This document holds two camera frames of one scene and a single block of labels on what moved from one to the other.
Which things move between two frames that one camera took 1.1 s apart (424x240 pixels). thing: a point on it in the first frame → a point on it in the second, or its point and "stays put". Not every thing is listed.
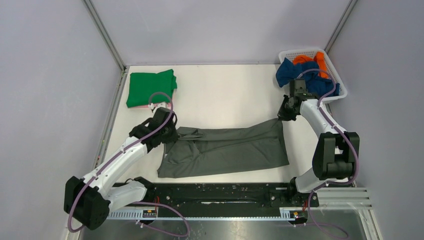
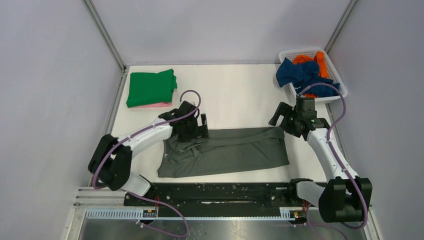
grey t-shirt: [199, 150] stays put
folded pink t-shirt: [151, 106] stays put
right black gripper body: [285, 112] → [298, 117]
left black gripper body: [171, 134] → [191, 131]
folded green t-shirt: [147, 88] stays put
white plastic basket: [292, 54] stays put
